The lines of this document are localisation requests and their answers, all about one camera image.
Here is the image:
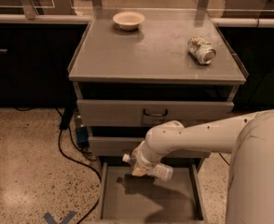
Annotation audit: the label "beige ceramic bowl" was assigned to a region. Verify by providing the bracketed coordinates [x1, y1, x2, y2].
[113, 11, 145, 31]

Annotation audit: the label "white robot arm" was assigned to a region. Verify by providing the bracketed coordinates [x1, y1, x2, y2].
[132, 109, 274, 224]

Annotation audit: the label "crushed aluminium drink can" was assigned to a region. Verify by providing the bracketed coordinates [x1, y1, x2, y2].
[187, 36, 216, 65]

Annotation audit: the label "blue power adapter box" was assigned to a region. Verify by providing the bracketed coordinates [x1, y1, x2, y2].
[75, 115, 89, 148]

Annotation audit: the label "white horizontal rail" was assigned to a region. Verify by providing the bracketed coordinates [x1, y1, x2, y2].
[0, 14, 274, 28]

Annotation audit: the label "grey drawer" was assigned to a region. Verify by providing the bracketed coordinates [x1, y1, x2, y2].
[89, 136, 211, 158]
[77, 99, 234, 127]
[97, 163, 208, 224]

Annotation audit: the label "blue tape floor mark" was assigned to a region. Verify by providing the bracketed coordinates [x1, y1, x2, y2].
[43, 210, 77, 224]

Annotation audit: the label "grey top drawer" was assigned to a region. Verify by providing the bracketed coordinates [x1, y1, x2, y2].
[77, 99, 234, 127]

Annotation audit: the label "grey bottom drawer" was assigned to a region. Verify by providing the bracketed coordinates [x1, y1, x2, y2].
[97, 163, 208, 224]

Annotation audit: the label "black floor cable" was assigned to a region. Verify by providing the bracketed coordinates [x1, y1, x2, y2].
[14, 106, 103, 224]
[219, 152, 231, 167]

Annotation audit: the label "black floor cable left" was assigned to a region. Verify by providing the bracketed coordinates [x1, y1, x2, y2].
[14, 106, 103, 224]

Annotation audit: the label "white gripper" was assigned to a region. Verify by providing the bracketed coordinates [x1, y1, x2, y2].
[132, 142, 159, 176]

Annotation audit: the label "clear plastic water bottle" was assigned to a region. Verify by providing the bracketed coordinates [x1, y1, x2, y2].
[122, 154, 173, 181]

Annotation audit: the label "dark background counter cabinet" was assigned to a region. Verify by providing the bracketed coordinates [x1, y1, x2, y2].
[0, 23, 86, 107]

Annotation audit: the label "grey middle drawer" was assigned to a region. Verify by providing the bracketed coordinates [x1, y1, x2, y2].
[89, 136, 211, 158]

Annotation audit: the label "grey drawer cabinet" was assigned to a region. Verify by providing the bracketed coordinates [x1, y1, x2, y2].
[67, 7, 249, 224]

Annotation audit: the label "black floor cable right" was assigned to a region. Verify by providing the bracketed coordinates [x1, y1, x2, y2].
[219, 152, 231, 167]

